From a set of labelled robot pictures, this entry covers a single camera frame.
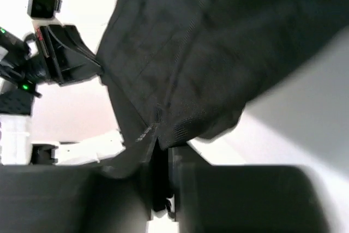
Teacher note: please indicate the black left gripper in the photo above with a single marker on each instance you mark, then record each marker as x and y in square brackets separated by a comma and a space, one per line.
[62, 57]

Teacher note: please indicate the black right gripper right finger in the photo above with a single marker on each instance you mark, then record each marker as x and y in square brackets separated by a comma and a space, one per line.
[242, 198]

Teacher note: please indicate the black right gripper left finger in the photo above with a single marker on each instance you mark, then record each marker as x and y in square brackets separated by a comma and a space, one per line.
[106, 197]

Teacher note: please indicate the black pleated skirt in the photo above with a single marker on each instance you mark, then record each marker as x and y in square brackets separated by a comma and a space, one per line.
[182, 69]

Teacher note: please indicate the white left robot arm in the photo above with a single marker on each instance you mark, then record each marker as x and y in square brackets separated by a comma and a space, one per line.
[54, 110]

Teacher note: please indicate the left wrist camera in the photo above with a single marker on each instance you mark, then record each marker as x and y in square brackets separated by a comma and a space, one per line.
[43, 9]

